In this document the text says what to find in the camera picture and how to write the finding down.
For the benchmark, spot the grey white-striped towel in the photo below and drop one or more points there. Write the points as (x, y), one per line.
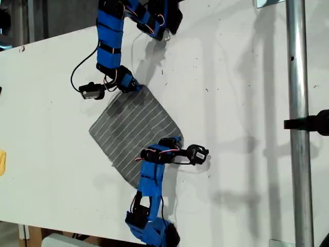
(128, 128)

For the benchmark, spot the black clamp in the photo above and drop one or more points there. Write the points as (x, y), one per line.
(308, 123)

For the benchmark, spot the white box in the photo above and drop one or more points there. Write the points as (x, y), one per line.
(64, 242)

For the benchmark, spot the yellow object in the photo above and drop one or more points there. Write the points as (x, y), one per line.
(2, 163)

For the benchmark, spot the wooden table support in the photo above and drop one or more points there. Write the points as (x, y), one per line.
(34, 236)

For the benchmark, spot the steel post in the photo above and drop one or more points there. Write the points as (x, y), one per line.
(299, 154)

